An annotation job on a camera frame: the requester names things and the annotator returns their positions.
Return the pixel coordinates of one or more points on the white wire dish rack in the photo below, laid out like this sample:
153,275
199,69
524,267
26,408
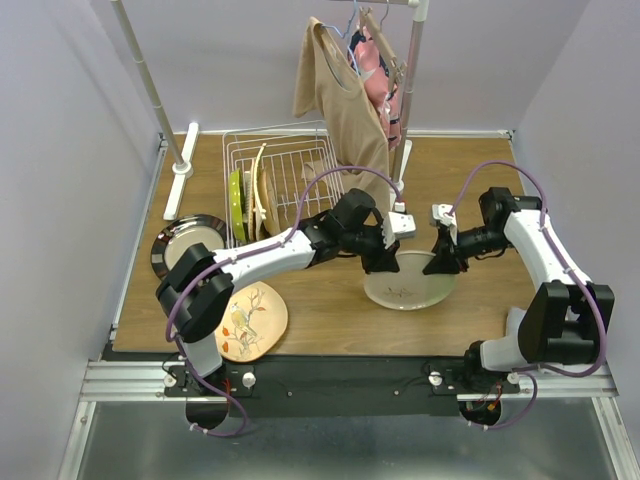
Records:
294,156

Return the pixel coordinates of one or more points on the bird pattern plate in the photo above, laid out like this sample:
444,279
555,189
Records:
270,204
254,321

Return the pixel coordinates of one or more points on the green yellow woven mat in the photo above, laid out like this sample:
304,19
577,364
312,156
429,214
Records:
258,211

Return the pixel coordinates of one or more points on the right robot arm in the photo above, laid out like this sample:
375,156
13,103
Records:
567,320

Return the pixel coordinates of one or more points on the white clothes rack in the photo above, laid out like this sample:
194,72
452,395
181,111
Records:
183,168

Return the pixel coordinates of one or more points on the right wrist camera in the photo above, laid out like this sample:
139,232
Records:
443,216

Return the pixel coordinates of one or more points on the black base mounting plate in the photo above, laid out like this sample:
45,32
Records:
288,386

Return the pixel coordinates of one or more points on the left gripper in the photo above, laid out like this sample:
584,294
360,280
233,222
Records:
385,259

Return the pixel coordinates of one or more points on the pink patterned garment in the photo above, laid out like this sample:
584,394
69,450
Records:
367,60

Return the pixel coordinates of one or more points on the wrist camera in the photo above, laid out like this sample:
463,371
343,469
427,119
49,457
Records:
398,224
443,216

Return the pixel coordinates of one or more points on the beige t-shirt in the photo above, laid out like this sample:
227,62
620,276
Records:
326,83

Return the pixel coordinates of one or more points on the black rimmed striped plate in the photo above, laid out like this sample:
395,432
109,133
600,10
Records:
173,241

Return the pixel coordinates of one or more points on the wooden clip hanger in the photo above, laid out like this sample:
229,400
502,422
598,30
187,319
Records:
370,27

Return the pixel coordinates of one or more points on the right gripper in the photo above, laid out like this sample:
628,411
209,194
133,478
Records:
446,252

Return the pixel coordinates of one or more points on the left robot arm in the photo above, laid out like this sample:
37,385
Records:
197,291

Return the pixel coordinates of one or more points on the orange woven bamboo tray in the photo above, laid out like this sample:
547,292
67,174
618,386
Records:
248,214

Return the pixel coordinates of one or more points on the white leaf pattern plate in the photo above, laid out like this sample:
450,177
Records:
409,289

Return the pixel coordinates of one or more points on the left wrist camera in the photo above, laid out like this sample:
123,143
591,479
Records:
398,224

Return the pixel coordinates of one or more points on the grey folded cloth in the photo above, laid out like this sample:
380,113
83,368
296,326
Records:
513,321

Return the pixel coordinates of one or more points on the green polka dot plate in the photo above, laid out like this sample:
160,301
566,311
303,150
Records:
236,204

